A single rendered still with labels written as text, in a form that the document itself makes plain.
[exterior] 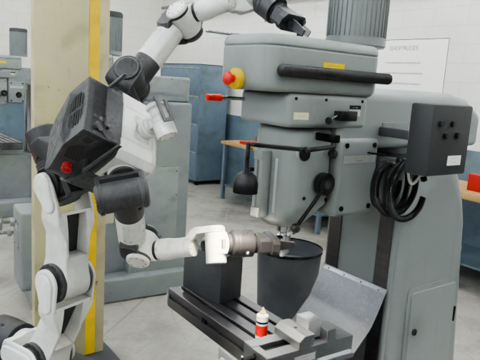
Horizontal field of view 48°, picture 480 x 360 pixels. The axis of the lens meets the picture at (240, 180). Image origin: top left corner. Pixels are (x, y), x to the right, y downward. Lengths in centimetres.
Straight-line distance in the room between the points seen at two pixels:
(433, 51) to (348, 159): 487
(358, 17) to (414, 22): 496
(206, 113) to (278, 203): 739
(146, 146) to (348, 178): 65
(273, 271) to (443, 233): 180
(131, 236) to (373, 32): 100
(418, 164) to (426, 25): 507
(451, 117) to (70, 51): 214
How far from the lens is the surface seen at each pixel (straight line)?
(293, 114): 158
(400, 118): 195
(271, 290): 379
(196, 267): 220
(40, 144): 197
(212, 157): 918
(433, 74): 653
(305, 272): 374
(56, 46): 316
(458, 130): 175
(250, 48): 156
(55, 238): 199
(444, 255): 218
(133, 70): 179
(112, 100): 170
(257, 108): 168
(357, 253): 209
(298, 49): 156
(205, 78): 897
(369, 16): 184
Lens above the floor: 175
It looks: 10 degrees down
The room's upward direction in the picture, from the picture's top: 4 degrees clockwise
